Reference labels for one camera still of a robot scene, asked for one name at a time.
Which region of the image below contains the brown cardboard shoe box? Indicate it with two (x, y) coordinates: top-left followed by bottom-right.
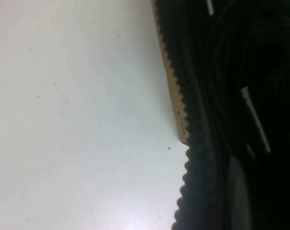
(150, 0), (190, 145)

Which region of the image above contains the black knit sneaker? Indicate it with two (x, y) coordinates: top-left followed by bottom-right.
(171, 0), (290, 230)

